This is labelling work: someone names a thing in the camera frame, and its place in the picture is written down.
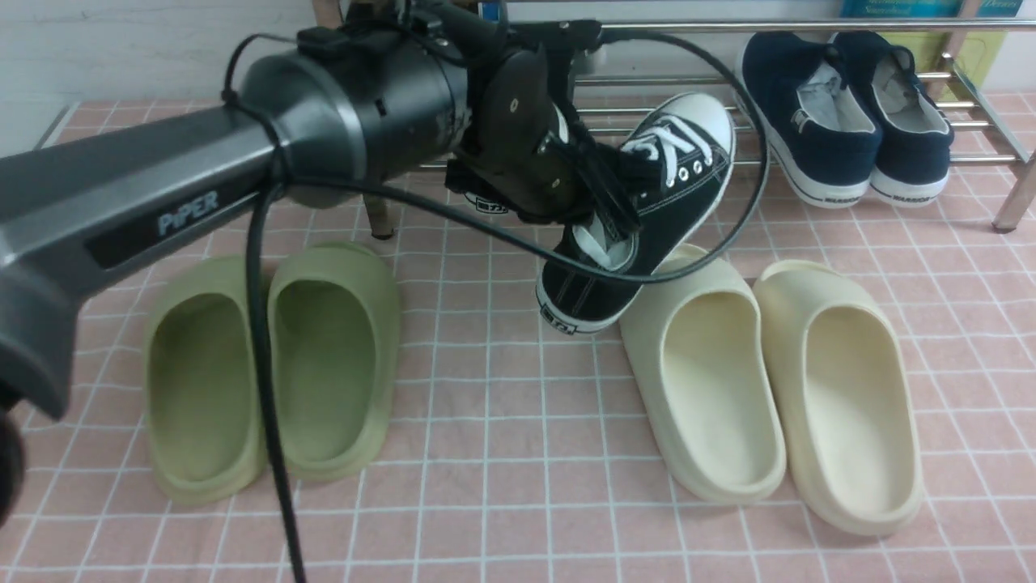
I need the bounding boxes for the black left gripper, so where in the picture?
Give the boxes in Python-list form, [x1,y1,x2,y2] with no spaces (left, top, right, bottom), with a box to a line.
[405,1,640,237]

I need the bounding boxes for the black canvas sneaker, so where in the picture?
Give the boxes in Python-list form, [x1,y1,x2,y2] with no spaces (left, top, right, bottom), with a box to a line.
[536,92,737,336]
[463,188,512,215]

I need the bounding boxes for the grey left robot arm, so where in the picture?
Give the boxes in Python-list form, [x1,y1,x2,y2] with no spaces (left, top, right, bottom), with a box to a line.
[2,1,661,504]

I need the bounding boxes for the steel shoe rack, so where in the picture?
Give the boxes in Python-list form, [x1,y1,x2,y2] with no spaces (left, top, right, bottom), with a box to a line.
[312,0,1036,241]

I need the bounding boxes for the yellow book behind rack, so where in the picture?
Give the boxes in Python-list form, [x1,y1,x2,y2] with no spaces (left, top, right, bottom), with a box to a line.
[881,31,1007,87]

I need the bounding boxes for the green slipper, right of pair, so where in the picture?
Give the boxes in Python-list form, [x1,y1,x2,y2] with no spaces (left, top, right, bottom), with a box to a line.
[267,242,402,480]

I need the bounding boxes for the green slipper, of pair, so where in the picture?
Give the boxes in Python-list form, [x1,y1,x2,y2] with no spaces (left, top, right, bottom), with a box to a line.
[142,256,267,505]
[267,242,402,480]

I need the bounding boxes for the cream slipper, left of pair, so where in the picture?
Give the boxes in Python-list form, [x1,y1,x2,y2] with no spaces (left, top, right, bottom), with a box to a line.
[618,259,787,504]

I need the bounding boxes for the cream slipper, of pair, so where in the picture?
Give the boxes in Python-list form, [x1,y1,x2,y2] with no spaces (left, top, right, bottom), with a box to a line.
[754,261,923,536]
[618,259,787,504]

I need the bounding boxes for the navy sneaker, left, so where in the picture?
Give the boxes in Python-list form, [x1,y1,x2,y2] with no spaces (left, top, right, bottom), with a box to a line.
[735,31,883,209]

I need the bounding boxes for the navy sneaker,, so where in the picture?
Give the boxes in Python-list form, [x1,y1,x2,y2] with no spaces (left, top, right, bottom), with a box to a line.
[830,31,954,207]
[735,31,883,209]

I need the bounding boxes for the blue book upper shelf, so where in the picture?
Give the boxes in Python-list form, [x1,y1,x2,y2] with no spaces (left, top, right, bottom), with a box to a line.
[839,0,1024,19]

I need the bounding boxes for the navy sneaker, right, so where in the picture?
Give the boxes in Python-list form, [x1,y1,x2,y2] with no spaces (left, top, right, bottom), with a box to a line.
[830,31,954,207]

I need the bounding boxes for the cream slipper, right of pair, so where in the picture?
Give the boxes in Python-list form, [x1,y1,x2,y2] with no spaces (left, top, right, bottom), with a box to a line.
[754,261,923,536]

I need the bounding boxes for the green slipper, left of pair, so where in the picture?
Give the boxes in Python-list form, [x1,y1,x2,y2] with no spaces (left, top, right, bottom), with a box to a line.
[142,256,267,505]

